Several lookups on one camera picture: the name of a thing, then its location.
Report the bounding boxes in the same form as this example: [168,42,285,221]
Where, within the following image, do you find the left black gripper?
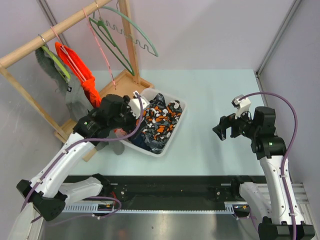
[109,96,149,139]

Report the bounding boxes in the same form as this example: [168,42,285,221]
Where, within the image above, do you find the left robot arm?
[16,91,146,222]

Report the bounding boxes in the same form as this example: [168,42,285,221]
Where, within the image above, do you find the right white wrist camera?
[231,94,251,119]

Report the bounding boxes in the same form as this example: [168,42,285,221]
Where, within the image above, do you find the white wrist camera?
[128,91,150,119]
[231,94,251,119]

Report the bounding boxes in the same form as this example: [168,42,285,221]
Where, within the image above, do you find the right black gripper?
[212,106,259,141]

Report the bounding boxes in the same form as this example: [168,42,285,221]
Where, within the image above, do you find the white slotted cable duct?
[62,203,235,215]

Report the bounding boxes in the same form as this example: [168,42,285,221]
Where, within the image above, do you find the grey garment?
[34,45,126,156]

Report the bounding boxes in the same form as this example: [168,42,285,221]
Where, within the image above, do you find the wooden clothes rack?
[0,0,156,163]

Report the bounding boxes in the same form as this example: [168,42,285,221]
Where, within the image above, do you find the light green notched hanger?
[91,0,160,58]

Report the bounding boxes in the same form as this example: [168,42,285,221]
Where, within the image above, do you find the lime green hanger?
[41,45,71,83]

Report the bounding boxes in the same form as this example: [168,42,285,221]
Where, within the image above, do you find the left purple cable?
[21,93,145,223]

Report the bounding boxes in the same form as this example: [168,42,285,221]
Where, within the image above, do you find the white plastic laundry basket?
[120,88,187,157]

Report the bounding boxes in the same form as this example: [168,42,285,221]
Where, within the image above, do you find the orange garment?
[54,42,102,108]

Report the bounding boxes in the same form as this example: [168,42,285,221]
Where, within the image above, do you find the pink hanger holding orange garment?
[50,26,86,83]

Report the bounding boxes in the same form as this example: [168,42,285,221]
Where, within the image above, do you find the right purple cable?
[239,91,299,238]

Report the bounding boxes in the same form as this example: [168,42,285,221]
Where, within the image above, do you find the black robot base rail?
[101,175,267,212]

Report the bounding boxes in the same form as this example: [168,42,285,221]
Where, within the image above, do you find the aluminium frame post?
[255,0,303,78]

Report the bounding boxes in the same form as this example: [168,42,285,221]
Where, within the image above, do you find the pink wire hanger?
[82,8,117,90]

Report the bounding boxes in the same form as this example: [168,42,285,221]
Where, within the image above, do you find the dark green hanger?
[88,17,136,76]

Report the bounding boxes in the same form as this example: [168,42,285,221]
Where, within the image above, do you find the orange camouflage patterned shorts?
[141,99,183,144]

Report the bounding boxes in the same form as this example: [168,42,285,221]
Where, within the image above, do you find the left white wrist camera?
[128,91,150,119]

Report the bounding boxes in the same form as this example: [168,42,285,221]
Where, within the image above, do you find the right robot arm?
[212,106,316,240]

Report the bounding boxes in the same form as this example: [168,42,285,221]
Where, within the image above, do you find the purple cable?
[239,91,299,238]
[21,93,145,223]

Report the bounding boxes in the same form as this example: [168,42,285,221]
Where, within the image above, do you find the dark patterned shorts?
[129,93,167,154]

